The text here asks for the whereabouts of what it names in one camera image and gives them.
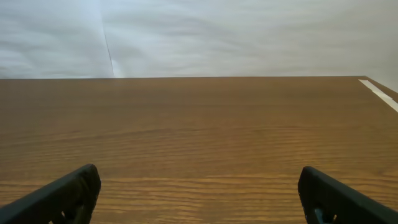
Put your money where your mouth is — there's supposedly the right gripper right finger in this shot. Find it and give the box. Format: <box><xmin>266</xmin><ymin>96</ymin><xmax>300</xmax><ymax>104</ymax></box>
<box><xmin>297</xmin><ymin>166</ymin><xmax>398</xmax><ymax>224</ymax></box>

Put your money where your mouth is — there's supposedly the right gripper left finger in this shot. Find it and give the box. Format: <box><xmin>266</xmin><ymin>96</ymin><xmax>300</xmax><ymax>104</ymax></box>
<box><xmin>0</xmin><ymin>164</ymin><xmax>102</xmax><ymax>224</ymax></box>

